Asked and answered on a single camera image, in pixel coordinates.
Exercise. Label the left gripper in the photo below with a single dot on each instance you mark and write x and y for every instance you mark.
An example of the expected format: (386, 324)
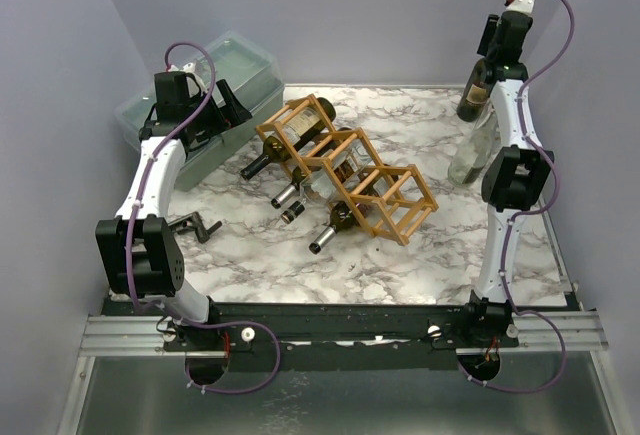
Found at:
(229, 114)

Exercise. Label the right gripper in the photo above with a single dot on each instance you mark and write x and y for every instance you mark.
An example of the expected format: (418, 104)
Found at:
(488, 36)

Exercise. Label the green bottle silver capsule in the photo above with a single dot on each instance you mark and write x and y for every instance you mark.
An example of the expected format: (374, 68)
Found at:
(477, 90)

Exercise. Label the tall clear glass bottle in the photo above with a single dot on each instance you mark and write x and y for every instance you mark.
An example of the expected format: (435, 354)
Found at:
(475, 151)

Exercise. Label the dark green wine bottle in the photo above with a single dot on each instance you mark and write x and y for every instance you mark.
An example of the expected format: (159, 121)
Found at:
(294, 126)

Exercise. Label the green wine bottle brown label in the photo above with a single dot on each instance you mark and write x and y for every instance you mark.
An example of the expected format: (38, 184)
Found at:
(292, 189)

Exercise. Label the clear square liquor bottle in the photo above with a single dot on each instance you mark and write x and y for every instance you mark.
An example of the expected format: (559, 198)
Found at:
(356, 154)

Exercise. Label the green wine bottle white label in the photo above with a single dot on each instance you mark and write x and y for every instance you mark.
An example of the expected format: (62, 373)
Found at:
(341, 218)

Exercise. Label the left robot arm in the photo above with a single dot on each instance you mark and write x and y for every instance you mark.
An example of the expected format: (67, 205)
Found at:
(140, 254)

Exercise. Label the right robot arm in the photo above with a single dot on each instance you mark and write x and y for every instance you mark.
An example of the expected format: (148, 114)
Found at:
(513, 182)

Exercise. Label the wooden wine rack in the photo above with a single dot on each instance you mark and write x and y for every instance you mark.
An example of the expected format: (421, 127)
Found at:
(391, 203)

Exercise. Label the translucent green storage box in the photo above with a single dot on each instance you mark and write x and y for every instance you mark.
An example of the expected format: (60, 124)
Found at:
(252, 74)

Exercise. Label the black corkscrew tool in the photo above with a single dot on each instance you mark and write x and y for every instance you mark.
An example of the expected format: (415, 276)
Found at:
(193, 222)

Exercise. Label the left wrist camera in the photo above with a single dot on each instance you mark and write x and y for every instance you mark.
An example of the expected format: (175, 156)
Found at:
(195, 82)

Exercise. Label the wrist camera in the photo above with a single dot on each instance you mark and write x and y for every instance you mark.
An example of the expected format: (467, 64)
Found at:
(195, 82)
(525, 7)

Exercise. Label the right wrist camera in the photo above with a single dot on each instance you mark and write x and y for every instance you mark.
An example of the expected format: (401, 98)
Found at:
(525, 7)

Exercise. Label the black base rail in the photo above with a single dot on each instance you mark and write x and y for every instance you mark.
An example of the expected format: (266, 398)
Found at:
(263, 338)

